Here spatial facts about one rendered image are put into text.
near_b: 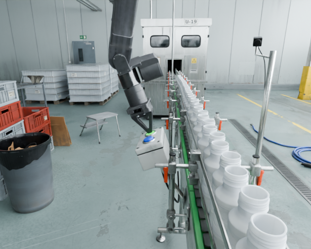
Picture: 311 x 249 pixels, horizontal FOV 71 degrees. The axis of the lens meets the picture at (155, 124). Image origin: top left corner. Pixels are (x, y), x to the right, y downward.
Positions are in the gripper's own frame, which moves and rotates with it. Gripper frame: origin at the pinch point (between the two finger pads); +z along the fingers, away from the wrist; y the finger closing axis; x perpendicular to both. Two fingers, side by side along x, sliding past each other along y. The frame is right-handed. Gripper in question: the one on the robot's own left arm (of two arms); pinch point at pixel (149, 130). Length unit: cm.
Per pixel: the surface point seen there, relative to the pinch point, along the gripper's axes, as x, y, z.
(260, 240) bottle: -16.1, -45.8, 2.2
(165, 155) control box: -3.7, -10.0, 5.5
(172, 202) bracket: -1.8, -15.2, 16.6
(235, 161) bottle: -18.5, -28.3, 2.6
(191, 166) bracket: -9.8, -15.4, 7.8
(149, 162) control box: 1.3, -10.0, 6.1
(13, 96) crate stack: 157, 157, -38
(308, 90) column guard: -420, 693, 238
